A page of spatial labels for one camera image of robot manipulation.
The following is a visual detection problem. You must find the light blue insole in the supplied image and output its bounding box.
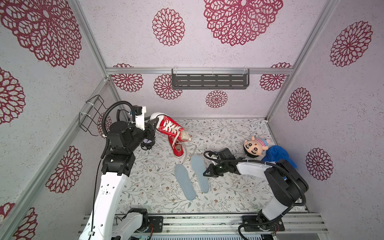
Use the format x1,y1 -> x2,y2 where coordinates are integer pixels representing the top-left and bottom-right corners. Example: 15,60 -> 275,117
191,155 -> 210,194
175,164 -> 197,201

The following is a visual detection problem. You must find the red canvas sneaker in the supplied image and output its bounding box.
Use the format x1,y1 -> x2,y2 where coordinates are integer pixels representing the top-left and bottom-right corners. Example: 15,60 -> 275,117
149,112 -> 198,164
168,136 -> 184,158

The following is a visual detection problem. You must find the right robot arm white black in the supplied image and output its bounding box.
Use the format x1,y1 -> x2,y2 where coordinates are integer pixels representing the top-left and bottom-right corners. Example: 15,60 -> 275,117
203,148 -> 309,239

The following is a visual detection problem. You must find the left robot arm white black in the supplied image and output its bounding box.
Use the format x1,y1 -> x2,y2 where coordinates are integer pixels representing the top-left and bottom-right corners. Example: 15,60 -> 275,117
79,101 -> 159,240

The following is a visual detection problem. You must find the black pressure gauge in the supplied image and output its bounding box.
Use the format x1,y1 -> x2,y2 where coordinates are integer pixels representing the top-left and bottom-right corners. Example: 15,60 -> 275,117
141,139 -> 156,151

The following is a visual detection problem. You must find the plush doll head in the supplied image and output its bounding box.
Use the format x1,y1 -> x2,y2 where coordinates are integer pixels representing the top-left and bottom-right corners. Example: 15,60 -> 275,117
243,136 -> 271,158

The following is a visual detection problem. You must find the blue cap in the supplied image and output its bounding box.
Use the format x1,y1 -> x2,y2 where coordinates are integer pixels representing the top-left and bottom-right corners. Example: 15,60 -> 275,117
262,146 -> 297,169

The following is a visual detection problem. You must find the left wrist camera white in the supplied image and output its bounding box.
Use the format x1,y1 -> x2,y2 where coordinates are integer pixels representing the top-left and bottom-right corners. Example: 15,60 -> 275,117
133,105 -> 147,131

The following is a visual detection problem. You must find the black wire wall rack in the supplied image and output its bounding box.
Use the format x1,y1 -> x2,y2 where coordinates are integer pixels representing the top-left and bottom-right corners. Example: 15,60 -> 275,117
78,95 -> 107,138

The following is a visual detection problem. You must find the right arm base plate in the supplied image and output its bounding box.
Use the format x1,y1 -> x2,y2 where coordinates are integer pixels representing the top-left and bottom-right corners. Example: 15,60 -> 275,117
242,215 -> 285,232

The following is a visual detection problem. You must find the grey wall shelf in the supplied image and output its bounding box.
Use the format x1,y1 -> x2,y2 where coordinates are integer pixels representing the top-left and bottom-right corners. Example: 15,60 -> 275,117
171,69 -> 250,90

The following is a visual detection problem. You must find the aluminium front rail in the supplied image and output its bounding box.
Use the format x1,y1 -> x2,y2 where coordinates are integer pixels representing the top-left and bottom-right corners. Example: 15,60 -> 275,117
77,212 -> 330,238

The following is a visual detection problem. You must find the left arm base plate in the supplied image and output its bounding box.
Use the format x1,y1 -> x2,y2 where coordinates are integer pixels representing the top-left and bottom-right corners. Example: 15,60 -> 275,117
135,216 -> 164,234

